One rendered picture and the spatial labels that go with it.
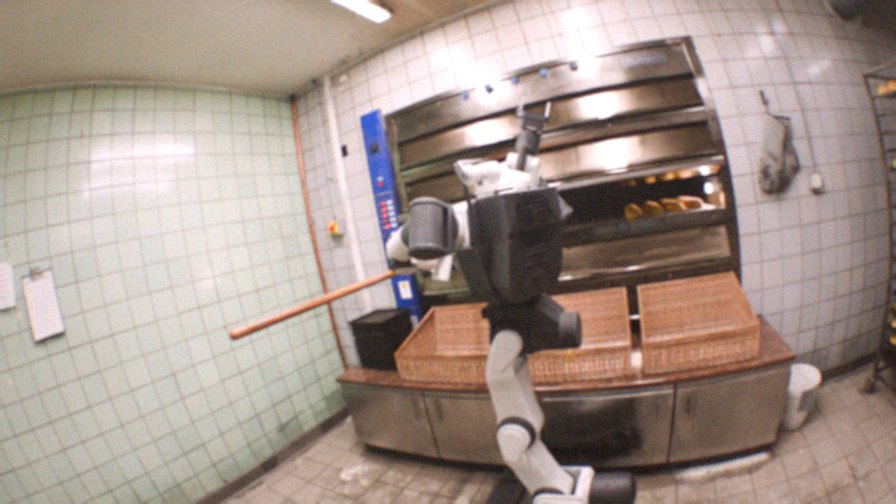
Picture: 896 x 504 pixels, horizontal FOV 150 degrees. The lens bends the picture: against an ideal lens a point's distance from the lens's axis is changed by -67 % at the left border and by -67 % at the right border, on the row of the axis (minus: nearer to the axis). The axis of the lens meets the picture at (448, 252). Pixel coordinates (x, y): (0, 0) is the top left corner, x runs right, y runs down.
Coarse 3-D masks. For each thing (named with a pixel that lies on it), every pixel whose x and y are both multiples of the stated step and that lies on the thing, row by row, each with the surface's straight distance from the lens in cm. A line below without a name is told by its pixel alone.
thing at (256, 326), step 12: (384, 276) 145; (348, 288) 130; (360, 288) 134; (312, 300) 119; (324, 300) 121; (288, 312) 112; (300, 312) 115; (252, 324) 105; (264, 324) 107; (240, 336) 103
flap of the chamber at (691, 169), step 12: (660, 168) 180; (672, 168) 180; (684, 168) 181; (696, 168) 185; (708, 168) 191; (588, 180) 179; (600, 180) 178; (612, 180) 178; (624, 180) 181; (636, 180) 186; (648, 180) 192; (660, 180) 197; (564, 192) 187; (576, 192) 191; (588, 192) 196; (408, 216) 211
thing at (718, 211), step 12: (660, 216) 197; (672, 216) 195; (684, 216) 196; (696, 216) 198; (708, 216) 199; (588, 228) 194; (600, 228) 194; (612, 228) 194; (624, 228) 194; (636, 228) 194
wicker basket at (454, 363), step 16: (480, 304) 213; (432, 320) 226; (448, 320) 224; (464, 320) 219; (480, 320) 214; (416, 336) 211; (432, 336) 225; (448, 336) 224; (464, 336) 219; (480, 336) 215; (400, 352) 198; (416, 352) 211; (432, 352) 226; (448, 352) 223; (464, 352) 218; (480, 352) 213; (400, 368) 198; (416, 368) 192; (432, 368) 186; (448, 368) 201; (464, 368) 177; (480, 368) 174
